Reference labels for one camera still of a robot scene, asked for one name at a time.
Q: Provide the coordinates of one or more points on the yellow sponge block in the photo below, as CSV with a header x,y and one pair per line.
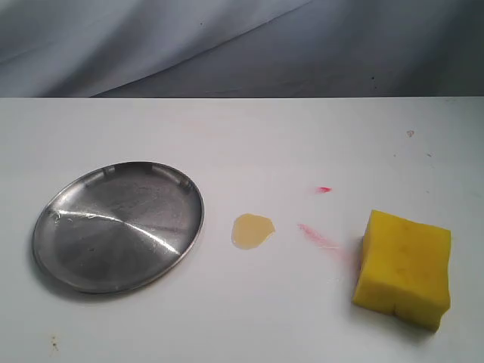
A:
x,y
404,270

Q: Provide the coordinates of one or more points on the pale yellow liquid spill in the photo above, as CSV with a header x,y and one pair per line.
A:
x,y
250,231

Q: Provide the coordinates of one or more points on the round stainless steel plate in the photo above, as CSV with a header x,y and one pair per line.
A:
x,y
118,228

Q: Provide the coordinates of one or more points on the grey-white backdrop cloth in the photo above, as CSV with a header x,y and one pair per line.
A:
x,y
241,49

